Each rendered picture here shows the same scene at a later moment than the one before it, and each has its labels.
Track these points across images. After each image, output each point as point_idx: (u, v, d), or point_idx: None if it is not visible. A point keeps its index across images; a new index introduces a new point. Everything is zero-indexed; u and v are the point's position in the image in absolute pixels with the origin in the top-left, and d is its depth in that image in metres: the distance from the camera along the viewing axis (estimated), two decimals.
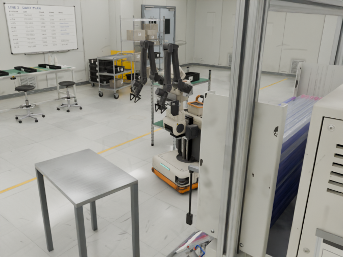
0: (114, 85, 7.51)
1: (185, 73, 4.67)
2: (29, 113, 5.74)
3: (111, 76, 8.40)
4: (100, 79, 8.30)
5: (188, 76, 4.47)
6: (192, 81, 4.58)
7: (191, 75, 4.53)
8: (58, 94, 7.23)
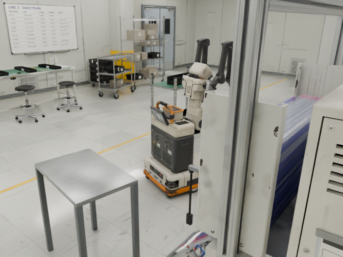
0: (114, 85, 7.51)
1: (185, 73, 4.67)
2: (29, 113, 5.74)
3: (111, 76, 8.40)
4: (100, 79, 8.30)
5: None
6: None
7: None
8: (58, 94, 7.23)
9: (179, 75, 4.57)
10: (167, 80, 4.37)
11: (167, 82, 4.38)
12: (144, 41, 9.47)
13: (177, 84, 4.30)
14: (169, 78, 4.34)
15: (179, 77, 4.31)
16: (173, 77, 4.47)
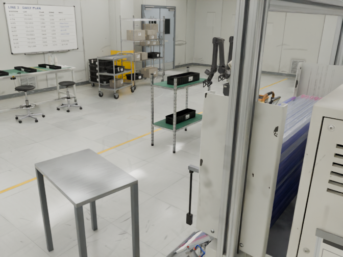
0: (114, 85, 7.51)
1: (185, 73, 4.67)
2: (29, 113, 5.74)
3: (111, 76, 8.40)
4: (100, 79, 8.30)
5: (188, 76, 4.47)
6: (192, 81, 4.58)
7: (191, 75, 4.53)
8: (58, 94, 7.23)
9: (179, 75, 4.57)
10: (167, 80, 4.37)
11: (167, 82, 4.38)
12: (144, 41, 9.47)
13: (177, 84, 4.30)
14: (169, 78, 4.34)
15: (179, 77, 4.31)
16: (173, 77, 4.47)
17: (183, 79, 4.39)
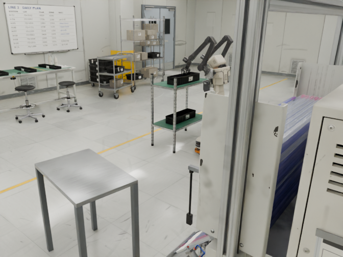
0: (114, 85, 7.51)
1: (185, 73, 4.67)
2: (29, 113, 5.74)
3: (111, 76, 8.40)
4: (100, 79, 8.30)
5: (188, 76, 4.47)
6: (192, 81, 4.58)
7: (191, 75, 4.53)
8: (58, 94, 7.23)
9: (179, 75, 4.57)
10: (167, 80, 4.37)
11: (167, 82, 4.38)
12: (144, 41, 9.47)
13: (177, 84, 4.30)
14: (169, 78, 4.34)
15: (179, 77, 4.31)
16: (173, 77, 4.47)
17: (183, 79, 4.39)
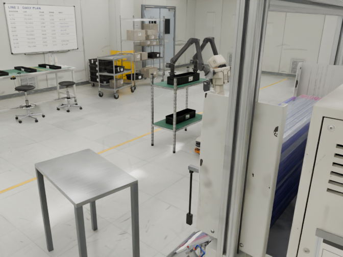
0: (114, 85, 7.51)
1: (185, 73, 4.67)
2: (29, 113, 5.74)
3: (111, 76, 8.40)
4: (100, 79, 8.30)
5: (188, 76, 4.47)
6: (192, 81, 4.58)
7: (191, 75, 4.53)
8: (58, 94, 7.23)
9: (179, 75, 4.57)
10: (167, 80, 4.37)
11: (167, 82, 4.38)
12: (144, 41, 9.47)
13: (177, 84, 4.30)
14: (169, 78, 4.34)
15: (179, 77, 4.31)
16: (173, 77, 4.47)
17: (183, 79, 4.39)
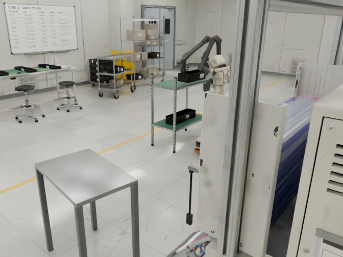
0: (114, 85, 7.51)
1: (196, 70, 4.54)
2: (29, 113, 5.74)
3: (111, 76, 8.40)
4: (100, 79, 8.30)
5: (199, 73, 4.34)
6: (203, 78, 4.45)
7: (202, 72, 4.39)
8: (58, 94, 7.23)
9: (190, 72, 4.43)
10: (178, 77, 4.24)
11: (178, 79, 4.24)
12: (144, 41, 9.47)
13: (188, 82, 4.17)
14: (180, 75, 4.20)
15: (191, 74, 4.18)
16: (184, 74, 4.34)
17: (194, 76, 4.25)
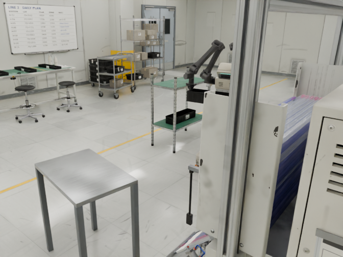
0: (114, 85, 7.51)
1: (199, 93, 3.16)
2: (29, 113, 5.74)
3: (111, 76, 8.40)
4: (100, 79, 8.30)
5: (218, 93, 3.23)
6: None
7: None
8: (58, 94, 7.23)
9: None
10: None
11: None
12: (144, 41, 9.47)
13: None
14: None
15: None
16: None
17: None
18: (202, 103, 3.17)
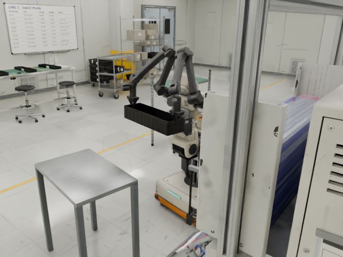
0: (114, 85, 7.51)
1: (133, 109, 2.55)
2: (29, 113, 5.74)
3: (111, 76, 8.40)
4: (100, 79, 8.30)
5: (160, 112, 2.55)
6: None
7: (155, 109, 2.61)
8: (58, 94, 7.23)
9: (145, 114, 2.45)
10: (168, 128, 2.27)
11: (168, 132, 2.28)
12: (144, 41, 9.47)
13: None
14: (172, 123, 2.28)
15: None
16: (155, 120, 2.36)
17: (170, 118, 2.48)
18: (137, 122, 2.55)
